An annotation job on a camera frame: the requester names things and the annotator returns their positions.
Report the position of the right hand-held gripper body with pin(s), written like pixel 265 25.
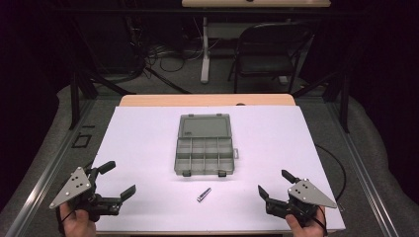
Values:
pixel 309 195

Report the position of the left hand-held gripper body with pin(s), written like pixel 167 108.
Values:
pixel 73 187

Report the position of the small silver metal bar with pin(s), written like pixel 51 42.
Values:
pixel 204 194

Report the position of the clear grey plastic organizer box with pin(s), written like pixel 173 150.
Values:
pixel 204 154

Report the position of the person's right hand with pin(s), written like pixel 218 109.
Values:
pixel 308 231

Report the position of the person's left hand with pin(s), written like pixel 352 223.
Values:
pixel 79 225

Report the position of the white table board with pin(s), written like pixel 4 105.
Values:
pixel 151 151

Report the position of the black metal stand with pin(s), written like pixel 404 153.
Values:
pixel 344 98
pixel 75 98

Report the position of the light wooden table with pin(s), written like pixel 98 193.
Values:
pixel 204 99

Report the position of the black folding chair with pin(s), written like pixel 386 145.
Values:
pixel 268 65

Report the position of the white desk leg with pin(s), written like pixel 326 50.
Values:
pixel 205 59

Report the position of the grey metal floor rail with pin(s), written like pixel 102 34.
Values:
pixel 49 171
pixel 359 171

